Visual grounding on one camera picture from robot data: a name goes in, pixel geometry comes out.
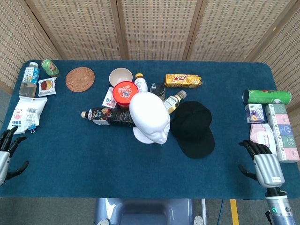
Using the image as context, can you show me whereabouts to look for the red instant noodle tub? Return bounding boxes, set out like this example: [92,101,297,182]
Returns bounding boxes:
[112,81,139,110]

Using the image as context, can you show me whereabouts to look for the blue tablecloth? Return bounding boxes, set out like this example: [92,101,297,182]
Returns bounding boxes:
[0,60,300,200]

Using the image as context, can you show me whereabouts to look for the pink tissue pack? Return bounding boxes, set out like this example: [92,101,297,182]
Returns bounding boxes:
[249,123,278,156]

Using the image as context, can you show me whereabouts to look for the small yellow-liquid bottle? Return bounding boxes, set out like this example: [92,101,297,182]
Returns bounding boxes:
[163,90,188,115]

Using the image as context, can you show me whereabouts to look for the green chips can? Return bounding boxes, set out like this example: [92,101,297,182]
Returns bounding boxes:
[242,89,293,105]

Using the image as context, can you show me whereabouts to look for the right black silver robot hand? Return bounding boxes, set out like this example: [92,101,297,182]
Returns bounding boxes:
[238,140,285,188]

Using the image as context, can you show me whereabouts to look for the white plastic bag pack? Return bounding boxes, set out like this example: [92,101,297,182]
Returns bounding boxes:
[7,96,48,135]

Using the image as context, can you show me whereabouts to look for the dark tea plastic bottle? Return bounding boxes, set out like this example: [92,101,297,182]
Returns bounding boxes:
[81,107,137,128]

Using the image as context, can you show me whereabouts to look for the long pastel multicolour box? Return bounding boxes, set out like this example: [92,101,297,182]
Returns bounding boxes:
[265,103,300,163]

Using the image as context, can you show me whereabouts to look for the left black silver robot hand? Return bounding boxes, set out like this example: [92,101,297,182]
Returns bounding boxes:
[0,126,30,187]

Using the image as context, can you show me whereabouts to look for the yellow biscuit pack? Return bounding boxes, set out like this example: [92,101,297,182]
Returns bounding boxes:
[165,74,203,89]

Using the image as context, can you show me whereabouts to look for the round woven rattan coaster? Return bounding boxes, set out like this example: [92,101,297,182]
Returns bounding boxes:
[65,67,96,93]

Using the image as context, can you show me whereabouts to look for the green matryoshka doll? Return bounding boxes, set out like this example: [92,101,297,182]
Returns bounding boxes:
[41,59,60,77]

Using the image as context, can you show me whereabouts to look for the white bottle with yellow cap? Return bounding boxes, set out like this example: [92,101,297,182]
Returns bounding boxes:
[135,73,149,93]

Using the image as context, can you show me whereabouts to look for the blue round object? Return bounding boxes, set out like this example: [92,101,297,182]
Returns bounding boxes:
[18,61,40,98]

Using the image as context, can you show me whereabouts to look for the beige ceramic bowl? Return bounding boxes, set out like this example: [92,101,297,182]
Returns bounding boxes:
[109,67,134,88]

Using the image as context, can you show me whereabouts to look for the white printed paper packet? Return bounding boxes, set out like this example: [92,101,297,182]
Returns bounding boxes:
[102,86,118,110]

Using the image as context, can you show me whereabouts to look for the clear glass jar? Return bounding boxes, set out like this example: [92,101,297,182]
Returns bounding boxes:
[150,82,166,101]

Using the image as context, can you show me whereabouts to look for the white foam mannequin head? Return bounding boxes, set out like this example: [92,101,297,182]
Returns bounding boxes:
[129,91,171,145]

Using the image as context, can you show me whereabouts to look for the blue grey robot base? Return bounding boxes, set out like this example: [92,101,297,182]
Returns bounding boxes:
[95,198,195,225]

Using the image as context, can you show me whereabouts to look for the black baseball cap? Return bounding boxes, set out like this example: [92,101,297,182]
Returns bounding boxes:
[170,100,216,159]

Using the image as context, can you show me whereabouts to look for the woven wooden folding screen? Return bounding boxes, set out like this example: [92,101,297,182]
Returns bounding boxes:
[0,0,300,122]

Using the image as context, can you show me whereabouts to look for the small purple white box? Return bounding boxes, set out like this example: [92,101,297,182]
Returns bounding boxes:
[244,103,268,124]

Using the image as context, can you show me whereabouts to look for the white bun snack packet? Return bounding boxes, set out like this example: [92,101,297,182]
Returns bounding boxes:
[37,77,58,98]

